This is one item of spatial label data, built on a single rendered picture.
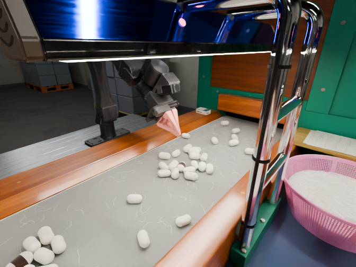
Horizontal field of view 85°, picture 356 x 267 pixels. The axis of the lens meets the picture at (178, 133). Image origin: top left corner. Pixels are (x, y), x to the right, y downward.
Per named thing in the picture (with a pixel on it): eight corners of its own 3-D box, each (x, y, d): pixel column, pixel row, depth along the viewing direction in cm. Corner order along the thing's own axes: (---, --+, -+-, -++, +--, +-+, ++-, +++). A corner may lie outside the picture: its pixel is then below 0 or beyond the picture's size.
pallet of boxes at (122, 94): (167, 112, 343) (165, 40, 297) (134, 124, 291) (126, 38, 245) (127, 102, 406) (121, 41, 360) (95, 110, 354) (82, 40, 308)
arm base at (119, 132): (129, 117, 92) (120, 114, 96) (88, 130, 78) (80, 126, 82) (131, 132, 95) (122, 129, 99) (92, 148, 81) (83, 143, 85)
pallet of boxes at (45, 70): (73, 88, 542) (63, 41, 494) (43, 92, 488) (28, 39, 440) (56, 83, 608) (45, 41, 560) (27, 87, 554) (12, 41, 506)
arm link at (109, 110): (119, 119, 85) (104, 37, 74) (105, 124, 81) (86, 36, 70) (112, 118, 89) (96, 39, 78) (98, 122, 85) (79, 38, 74)
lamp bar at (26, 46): (3, 59, 20) (-26, -29, 17) (252, 51, 62) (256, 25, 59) (23, 63, 15) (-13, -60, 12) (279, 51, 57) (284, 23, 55)
